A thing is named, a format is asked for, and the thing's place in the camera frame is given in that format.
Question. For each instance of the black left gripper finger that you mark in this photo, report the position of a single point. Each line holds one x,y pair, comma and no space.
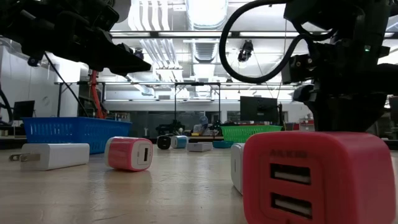
115,62
138,66

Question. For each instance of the large red dual-port charger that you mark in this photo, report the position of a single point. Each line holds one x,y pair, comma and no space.
342,174

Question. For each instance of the black white charger cube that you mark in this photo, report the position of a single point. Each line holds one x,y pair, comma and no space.
163,142

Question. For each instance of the blue white charger cube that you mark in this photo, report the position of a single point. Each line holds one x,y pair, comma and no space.
180,142

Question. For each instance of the pink white charger cube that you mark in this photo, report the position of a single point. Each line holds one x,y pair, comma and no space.
124,154

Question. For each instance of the teal digital clock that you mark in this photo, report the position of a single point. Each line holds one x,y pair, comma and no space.
222,144

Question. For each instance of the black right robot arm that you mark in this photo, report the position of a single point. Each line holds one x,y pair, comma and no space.
357,25

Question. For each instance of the black background robot arm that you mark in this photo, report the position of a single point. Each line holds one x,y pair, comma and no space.
169,127

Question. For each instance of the black ceiling spotlight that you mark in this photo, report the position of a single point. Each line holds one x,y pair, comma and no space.
33,61
140,53

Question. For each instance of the red desk lamp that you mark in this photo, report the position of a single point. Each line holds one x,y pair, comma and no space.
93,82

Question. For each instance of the red shelf cart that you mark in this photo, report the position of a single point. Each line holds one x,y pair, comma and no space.
306,124

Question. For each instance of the blue plastic basket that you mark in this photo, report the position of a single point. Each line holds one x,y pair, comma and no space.
77,133

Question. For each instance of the black monitor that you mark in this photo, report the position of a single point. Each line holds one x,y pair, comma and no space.
258,109
24,109

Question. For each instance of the person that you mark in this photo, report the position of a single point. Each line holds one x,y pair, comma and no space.
202,129

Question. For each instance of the green plastic basket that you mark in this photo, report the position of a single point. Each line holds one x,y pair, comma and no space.
245,133

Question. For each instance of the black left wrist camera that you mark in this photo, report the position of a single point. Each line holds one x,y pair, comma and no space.
107,17

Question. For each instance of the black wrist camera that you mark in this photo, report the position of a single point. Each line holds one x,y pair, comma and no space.
297,70
107,17

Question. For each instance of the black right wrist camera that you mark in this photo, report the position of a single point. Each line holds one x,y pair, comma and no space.
297,70

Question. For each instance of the black aluminium rig frame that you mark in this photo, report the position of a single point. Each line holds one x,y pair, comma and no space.
235,34

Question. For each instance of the black overhead camera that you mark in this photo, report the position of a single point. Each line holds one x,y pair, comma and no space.
245,51

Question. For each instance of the white flat wall charger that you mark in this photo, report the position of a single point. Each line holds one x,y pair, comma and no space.
59,155

